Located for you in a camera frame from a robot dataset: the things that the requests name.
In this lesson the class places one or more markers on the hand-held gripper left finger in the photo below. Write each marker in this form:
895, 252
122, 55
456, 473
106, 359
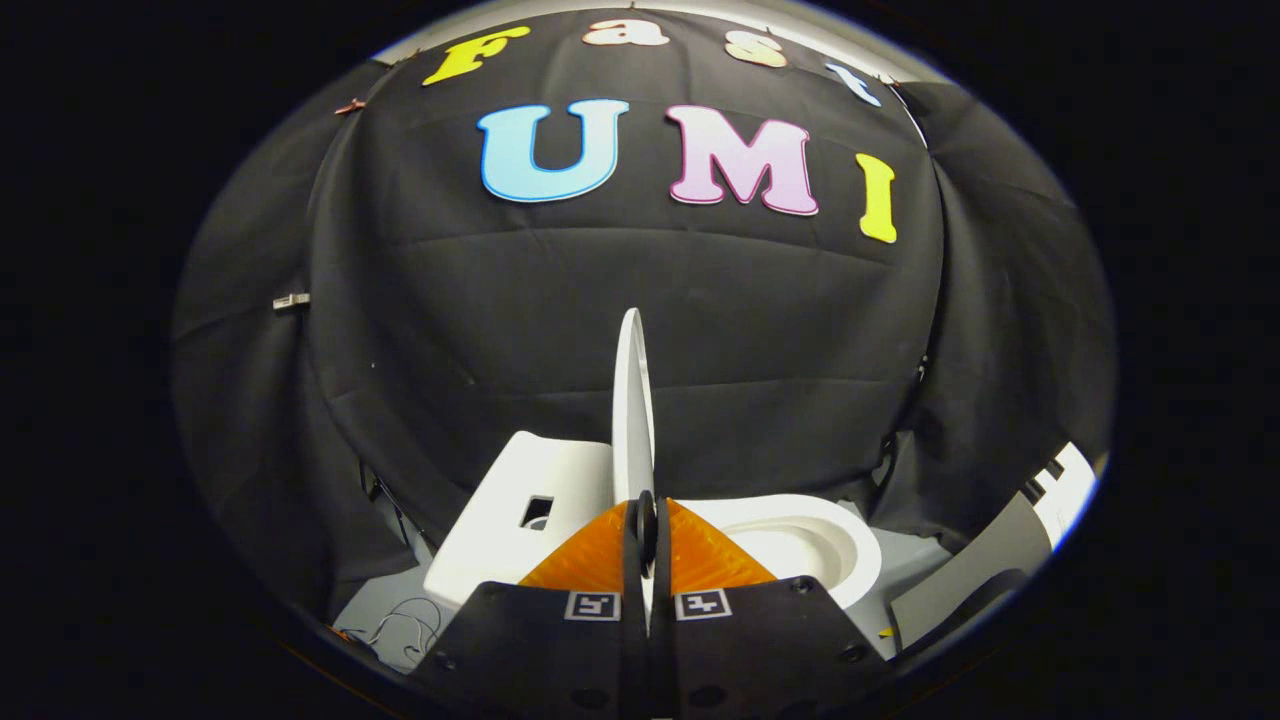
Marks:
560, 660

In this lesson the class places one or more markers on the small red clip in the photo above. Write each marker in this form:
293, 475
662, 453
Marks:
350, 105

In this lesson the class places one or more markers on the white rack with dark bars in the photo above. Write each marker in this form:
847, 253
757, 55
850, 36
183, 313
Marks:
1065, 490

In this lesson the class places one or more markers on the grey flat panel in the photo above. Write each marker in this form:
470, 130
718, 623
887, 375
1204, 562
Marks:
970, 580

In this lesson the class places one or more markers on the white toilet seat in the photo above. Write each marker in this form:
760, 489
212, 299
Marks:
855, 540

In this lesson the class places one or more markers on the small metal clip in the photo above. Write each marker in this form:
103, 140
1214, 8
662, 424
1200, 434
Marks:
290, 300

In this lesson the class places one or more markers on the black backdrop cloth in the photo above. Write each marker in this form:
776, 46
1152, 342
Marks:
600, 320

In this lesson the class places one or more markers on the white toilet lid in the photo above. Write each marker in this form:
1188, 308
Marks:
633, 400

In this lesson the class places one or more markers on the white ceramic toilet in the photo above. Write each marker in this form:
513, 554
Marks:
500, 540

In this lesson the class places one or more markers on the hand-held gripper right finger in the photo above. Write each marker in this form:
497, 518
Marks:
740, 660

